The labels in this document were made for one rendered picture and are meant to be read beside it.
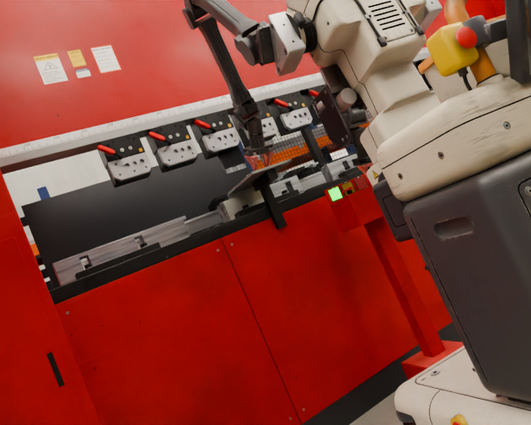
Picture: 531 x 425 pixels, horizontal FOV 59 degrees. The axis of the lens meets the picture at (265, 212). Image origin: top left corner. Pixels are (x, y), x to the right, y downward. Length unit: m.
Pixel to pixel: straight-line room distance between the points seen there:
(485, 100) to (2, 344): 1.31
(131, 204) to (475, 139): 1.87
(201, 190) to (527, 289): 1.93
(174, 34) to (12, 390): 1.47
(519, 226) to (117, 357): 1.25
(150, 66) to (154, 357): 1.14
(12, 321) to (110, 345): 0.30
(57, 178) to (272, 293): 4.76
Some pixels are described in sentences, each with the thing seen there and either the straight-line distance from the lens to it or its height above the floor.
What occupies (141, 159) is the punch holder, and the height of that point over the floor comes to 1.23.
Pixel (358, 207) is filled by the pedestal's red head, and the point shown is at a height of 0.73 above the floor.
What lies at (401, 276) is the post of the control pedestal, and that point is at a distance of 1.83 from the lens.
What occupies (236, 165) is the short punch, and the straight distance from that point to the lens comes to 2.03.
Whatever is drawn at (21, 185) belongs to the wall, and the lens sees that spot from 6.31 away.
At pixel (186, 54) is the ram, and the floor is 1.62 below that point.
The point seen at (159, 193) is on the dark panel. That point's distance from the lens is 2.43.
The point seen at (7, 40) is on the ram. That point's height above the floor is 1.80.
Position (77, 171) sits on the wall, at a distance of 6.28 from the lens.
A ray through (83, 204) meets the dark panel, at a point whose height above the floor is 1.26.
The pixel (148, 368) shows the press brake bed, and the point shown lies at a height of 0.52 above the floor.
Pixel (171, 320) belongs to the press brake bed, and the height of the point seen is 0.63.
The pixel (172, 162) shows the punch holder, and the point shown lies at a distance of 1.90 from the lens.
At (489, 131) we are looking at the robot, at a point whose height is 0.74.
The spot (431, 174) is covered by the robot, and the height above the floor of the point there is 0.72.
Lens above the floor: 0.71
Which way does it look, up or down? 5 degrees up
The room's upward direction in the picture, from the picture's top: 24 degrees counter-clockwise
